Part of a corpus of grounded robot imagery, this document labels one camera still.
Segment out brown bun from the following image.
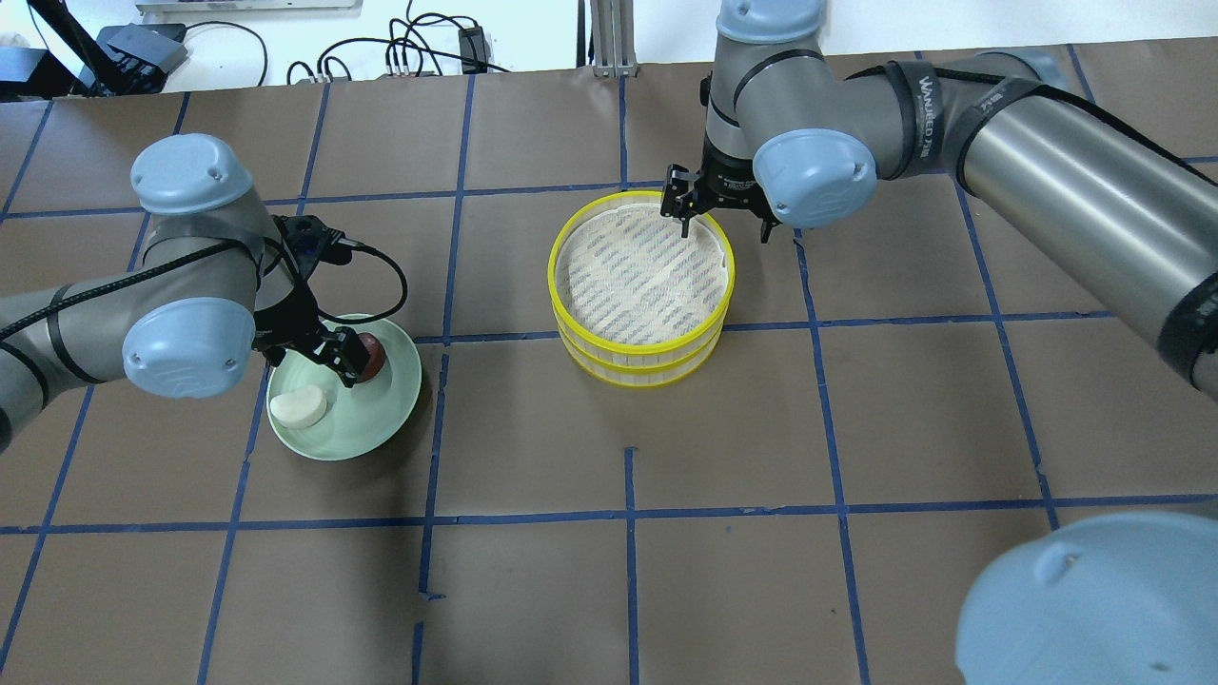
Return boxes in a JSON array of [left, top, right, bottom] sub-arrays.
[[357, 332, 386, 384]]

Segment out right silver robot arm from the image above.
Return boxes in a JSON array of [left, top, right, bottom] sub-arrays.
[[661, 1, 1217, 684]]

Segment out black tripod camera mount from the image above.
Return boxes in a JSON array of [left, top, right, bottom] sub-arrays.
[[1, 1, 188, 104]]

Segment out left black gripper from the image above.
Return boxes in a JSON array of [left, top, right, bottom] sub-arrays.
[[252, 215, 368, 388]]

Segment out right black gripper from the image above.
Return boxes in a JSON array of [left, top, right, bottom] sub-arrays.
[[664, 165, 782, 245]]

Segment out yellow steamer layer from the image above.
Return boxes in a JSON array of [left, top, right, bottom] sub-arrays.
[[544, 190, 737, 357], [554, 314, 725, 388]]

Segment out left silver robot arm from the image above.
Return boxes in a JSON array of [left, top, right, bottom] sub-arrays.
[[1, 133, 386, 447]]

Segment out light green plate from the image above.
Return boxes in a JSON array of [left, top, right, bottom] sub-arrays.
[[266, 321, 421, 462]]

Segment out white bun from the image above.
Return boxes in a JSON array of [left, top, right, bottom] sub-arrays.
[[268, 384, 329, 430]]

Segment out aluminium frame post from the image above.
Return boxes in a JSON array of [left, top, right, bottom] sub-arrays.
[[587, 1, 639, 79]]

